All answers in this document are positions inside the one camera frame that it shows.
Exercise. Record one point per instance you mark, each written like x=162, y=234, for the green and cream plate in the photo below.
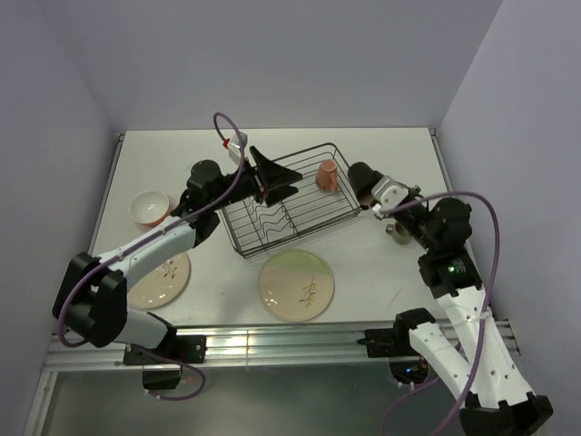
x=296, y=285

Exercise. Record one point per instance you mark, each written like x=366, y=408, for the dark brown mug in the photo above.
x=362, y=179

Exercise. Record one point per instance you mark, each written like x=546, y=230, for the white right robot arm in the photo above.
x=492, y=396

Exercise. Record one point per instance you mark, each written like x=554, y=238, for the dark wire dish rack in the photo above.
x=254, y=228

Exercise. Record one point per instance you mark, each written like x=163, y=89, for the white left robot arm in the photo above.
x=92, y=300

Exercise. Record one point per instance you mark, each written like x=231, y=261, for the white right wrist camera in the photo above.
x=387, y=194

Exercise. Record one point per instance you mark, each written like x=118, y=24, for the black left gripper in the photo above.
x=272, y=176

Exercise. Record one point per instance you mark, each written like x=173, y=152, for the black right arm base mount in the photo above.
x=390, y=342

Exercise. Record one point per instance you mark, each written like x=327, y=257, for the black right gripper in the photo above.
x=414, y=189

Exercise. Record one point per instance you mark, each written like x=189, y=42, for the pink ceramic mug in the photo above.
x=326, y=176

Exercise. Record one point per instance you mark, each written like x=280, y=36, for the orange and white bowl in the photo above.
x=149, y=208

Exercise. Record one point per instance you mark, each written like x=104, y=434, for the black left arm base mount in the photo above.
x=170, y=371

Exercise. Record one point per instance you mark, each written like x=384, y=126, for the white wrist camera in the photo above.
x=235, y=146
x=387, y=194

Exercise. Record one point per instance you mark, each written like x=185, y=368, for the aluminium frame rail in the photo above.
x=270, y=345

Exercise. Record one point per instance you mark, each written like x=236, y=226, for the grey-green ceramic cup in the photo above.
x=398, y=233

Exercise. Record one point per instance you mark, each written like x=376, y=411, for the pink and cream plate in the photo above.
x=162, y=285

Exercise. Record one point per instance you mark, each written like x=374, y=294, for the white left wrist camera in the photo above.
x=235, y=146

